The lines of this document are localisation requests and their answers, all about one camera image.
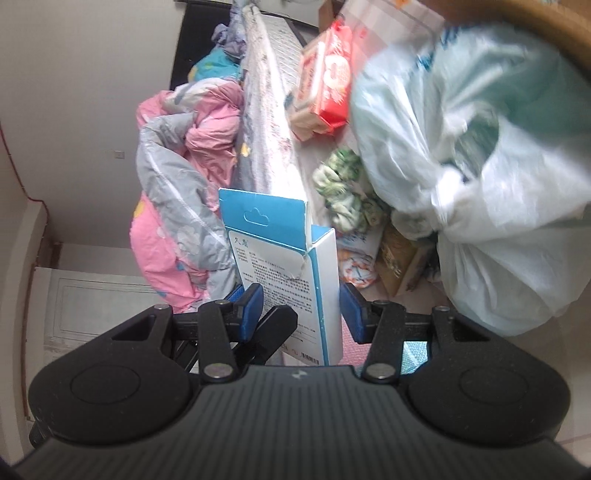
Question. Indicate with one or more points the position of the blue purple cloth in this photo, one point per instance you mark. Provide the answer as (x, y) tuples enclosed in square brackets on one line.
[(226, 37)]

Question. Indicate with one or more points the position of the large cardboard box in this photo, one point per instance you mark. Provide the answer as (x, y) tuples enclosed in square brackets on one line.
[(554, 41)]

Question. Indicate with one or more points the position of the brown printed packet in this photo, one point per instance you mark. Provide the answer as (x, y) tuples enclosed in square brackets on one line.
[(397, 263)]

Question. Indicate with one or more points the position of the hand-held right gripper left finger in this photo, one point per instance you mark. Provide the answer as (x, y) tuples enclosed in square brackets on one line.
[(251, 314)]

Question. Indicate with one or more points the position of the bed mattress with floral sheet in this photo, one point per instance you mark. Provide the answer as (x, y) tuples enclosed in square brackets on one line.
[(268, 115)]

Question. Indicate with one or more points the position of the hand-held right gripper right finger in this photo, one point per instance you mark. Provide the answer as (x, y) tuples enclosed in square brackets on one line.
[(353, 316)]

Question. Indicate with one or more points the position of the pink and grey quilt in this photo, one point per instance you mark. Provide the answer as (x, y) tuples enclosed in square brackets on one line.
[(175, 194)]

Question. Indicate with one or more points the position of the white panelled door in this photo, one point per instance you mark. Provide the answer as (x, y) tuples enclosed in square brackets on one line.
[(92, 304)]

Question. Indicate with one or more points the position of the blue and white carton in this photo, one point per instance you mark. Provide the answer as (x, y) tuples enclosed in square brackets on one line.
[(277, 258)]

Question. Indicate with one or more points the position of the white orange printed packet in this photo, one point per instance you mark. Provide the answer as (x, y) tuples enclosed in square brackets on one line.
[(358, 267)]

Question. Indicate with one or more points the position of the red wet wipes pack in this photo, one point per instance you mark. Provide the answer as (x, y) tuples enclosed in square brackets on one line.
[(328, 78)]

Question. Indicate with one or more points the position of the black bed headboard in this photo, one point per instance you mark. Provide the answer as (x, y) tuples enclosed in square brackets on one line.
[(194, 32)]

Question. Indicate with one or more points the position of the white plastic bag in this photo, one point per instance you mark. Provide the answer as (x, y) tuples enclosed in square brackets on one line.
[(485, 161)]

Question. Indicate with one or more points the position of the teal pillow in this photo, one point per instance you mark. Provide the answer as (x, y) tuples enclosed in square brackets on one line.
[(214, 64)]

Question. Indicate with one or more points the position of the green floral cloth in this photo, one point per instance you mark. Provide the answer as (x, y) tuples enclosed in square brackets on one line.
[(341, 184)]

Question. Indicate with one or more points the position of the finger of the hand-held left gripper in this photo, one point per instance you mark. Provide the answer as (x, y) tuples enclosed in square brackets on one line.
[(277, 327)]

